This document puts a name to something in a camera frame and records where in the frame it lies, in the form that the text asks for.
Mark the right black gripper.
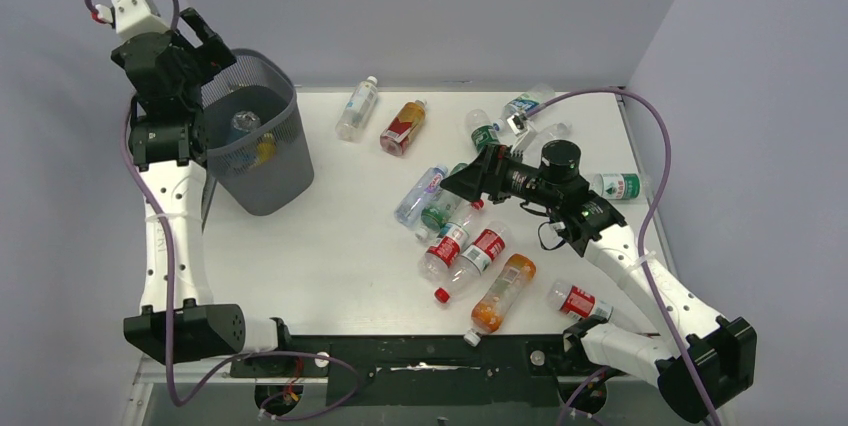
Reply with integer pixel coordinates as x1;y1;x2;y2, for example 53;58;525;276
440;143;560;209

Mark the clear blue cap bottle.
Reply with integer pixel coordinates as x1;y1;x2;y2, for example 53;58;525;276
227;111;262;144

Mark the orange juice bottle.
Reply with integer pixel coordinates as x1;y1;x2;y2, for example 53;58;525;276
463;254;536;347

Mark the yellow honey pomelo bottle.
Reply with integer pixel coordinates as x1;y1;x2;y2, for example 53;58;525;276
254;133;277;166

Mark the green cap clear bottle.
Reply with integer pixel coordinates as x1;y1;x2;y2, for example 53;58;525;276
587;173;646;201

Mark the red label bottle front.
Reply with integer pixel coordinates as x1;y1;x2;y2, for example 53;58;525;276
546;279;614;321

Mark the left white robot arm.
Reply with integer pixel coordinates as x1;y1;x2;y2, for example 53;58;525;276
111;6;284;364

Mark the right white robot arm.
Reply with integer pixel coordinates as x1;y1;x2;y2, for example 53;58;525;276
441;140;758;424

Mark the grey ribbed waste bin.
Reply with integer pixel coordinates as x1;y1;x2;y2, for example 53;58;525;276
202;48;314;216

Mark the green tinted bottle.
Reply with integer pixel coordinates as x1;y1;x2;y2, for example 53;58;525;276
414;184;462;243

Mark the red label bottle upper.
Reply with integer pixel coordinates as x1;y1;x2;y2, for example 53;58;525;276
418;200;484;283

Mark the green label clear bottle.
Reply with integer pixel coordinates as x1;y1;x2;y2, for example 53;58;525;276
464;109;500;153

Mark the red label bottle lower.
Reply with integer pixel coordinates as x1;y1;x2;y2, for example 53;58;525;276
434;220;512;305

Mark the pink blue label bottle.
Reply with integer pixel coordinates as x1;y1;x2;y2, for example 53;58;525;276
394;164;448;229

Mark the red yellow label bottle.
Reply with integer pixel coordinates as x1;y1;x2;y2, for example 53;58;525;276
379;99;427;157

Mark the plain clear bottle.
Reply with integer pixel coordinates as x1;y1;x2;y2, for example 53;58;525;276
526;122;572;151

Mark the blue label clear bottle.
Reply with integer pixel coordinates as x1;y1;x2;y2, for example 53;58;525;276
500;83;555;120

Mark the clear bottle white label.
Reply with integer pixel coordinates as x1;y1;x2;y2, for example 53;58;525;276
335;76;378;142

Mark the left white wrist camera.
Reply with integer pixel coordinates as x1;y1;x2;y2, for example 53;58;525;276
111;0;170;41

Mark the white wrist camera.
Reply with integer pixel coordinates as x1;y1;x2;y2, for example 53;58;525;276
111;0;170;41
506;112;537;150

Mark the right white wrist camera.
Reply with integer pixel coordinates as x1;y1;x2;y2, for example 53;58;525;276
506;112;537;150

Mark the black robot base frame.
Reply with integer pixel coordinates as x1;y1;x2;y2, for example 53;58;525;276
230;333;597;407

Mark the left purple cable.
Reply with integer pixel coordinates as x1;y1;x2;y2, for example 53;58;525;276
83;0;362;423

